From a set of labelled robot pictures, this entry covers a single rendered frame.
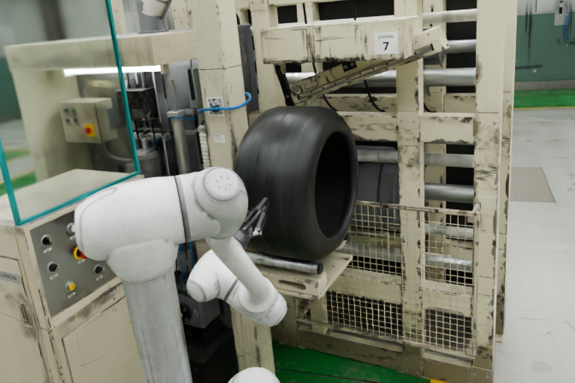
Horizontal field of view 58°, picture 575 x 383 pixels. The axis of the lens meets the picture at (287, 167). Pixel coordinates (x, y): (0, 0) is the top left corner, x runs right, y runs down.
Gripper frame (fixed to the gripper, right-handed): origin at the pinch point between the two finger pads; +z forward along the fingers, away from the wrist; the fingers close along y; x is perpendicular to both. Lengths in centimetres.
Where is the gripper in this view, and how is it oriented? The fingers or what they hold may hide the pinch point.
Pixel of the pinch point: (262, 207)
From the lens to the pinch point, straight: 177.7
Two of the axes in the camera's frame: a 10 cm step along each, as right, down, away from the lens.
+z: 4.2, -5.3, 7.3
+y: -8.8, -0.6, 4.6
